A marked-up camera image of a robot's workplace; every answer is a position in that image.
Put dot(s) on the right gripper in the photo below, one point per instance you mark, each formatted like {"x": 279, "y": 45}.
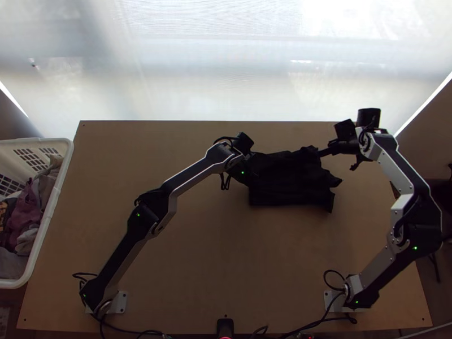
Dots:
{"x": 344, "y": 146}

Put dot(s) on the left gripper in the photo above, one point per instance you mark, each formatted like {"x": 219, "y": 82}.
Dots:
{"x": 257, "y": 166}

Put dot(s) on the black t-shirt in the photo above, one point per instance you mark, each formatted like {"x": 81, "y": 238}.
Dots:
{"x": 289, "y": 180}

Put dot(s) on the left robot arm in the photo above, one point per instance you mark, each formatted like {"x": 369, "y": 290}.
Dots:
{"x": 190, "y": 173}

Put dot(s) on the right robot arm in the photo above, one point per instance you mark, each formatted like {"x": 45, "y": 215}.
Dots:
{"x": 406, "y": 176}

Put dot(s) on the white laundry basket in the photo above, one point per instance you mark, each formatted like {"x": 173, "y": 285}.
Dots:
{"x": 53, "y": 197}

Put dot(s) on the heap of clothes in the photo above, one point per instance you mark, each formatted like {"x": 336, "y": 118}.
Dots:
{"x": 24, "y": 215}

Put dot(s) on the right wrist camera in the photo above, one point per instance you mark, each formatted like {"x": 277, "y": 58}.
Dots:
{"x": 345, "y": 129}

